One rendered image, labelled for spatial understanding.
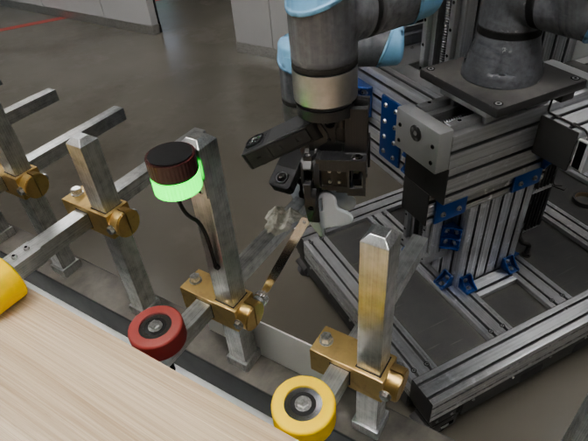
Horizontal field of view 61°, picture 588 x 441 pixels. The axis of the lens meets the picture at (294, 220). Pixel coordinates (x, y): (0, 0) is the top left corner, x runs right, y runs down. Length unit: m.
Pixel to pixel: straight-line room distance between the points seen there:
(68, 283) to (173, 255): 1.09
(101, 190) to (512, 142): 0.80
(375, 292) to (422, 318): 1.06
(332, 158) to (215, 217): 0.18
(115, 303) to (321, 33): 0.76
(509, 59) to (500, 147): 0.18
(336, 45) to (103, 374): 0.51
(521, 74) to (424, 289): 0.90
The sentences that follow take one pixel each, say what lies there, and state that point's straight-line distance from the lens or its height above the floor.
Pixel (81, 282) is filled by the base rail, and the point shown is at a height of 0.70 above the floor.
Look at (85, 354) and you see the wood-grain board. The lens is 0.78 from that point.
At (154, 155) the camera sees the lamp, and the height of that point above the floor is 1.17.
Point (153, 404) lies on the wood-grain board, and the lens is 0.69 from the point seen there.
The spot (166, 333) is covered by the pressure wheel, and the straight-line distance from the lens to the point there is 0.74.
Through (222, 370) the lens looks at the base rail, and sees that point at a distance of 0.94.
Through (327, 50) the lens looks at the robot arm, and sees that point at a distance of 0.54.
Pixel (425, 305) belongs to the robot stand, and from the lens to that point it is 1.68.
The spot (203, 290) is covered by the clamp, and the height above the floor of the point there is 0.87.
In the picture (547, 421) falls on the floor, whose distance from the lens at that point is 1.78.
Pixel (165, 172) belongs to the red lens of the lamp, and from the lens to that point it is 0.59.
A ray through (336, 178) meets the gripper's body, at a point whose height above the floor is 1.10.
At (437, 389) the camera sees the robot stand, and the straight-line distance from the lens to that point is 1.48.
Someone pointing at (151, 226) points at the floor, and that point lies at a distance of 2.45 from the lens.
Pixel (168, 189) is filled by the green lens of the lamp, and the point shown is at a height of 1.14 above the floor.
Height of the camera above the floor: 1.46
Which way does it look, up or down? 39 degrees down
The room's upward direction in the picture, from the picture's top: 5 degrees counter-clockwise
